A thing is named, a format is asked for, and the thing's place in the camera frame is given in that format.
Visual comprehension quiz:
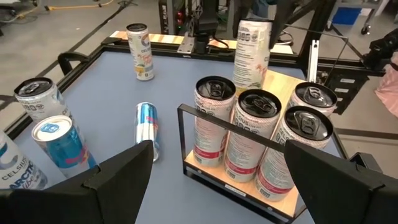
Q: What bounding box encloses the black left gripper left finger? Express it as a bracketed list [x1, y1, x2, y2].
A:
[0, 139, 155, 224]

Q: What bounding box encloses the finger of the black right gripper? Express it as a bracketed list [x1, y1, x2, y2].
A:
[269, 0, 301, 49]
[232, 0, 252, 30]

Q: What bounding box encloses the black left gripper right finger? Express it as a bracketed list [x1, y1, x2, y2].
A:
[283, 139, 398, 224]

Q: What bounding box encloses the Celsius Tropical Vibe can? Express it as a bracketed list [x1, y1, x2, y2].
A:
[232, 17, 273, 94]
[126, 22, 155, 82]
[287, 81, 338, 118]

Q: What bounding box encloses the Celsius Peach Vibe can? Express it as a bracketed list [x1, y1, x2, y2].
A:
[193, 75, 237, 167]
[254, 105, 335, 202]
[223, 89, 283, 184]

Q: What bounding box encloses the Celsius Arctic Vibe can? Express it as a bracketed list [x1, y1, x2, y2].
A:
[0, 130, 50, 190]
[14, 77, 85, 141]

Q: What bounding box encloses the blue storage bin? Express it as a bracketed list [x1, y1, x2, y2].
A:
[331, 6, 362, 26]

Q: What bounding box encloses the blue silver Red Bull can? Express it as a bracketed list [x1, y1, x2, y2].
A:
[30, 114, 99, 179]
[134, 101, 162, 162]

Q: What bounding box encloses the light wooden plank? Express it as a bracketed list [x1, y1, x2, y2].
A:
[109, 30, 295, 56]

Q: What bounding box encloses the black box with white labels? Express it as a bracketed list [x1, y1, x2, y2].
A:
[325, 73, 369, 115]

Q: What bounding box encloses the black rig post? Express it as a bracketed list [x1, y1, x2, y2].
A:
[297, 0, 338, 71]

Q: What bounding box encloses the black table-edge camera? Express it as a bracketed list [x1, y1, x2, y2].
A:
[349, 152, 384, 174]

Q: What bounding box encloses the white metal bracket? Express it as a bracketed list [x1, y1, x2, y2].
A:
[307, 39, 320, 83]

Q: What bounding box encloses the wooden shelf with black frame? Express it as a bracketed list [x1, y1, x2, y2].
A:
[177, 68, 349, 224]

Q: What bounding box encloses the metal frame work cart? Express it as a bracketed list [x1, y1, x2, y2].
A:
[329, 0, 391, 35]

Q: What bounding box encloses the black table frame rail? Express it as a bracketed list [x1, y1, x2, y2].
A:
[4, 37, 386, 141]

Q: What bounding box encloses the black mounted camera device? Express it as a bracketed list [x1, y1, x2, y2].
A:
[362, 27, 398, 72]

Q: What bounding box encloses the black table handle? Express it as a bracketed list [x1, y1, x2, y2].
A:
[57, 51, 91, 76]

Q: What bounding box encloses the yellow floor cable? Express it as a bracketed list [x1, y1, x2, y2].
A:
[45, 0, 115, 12]

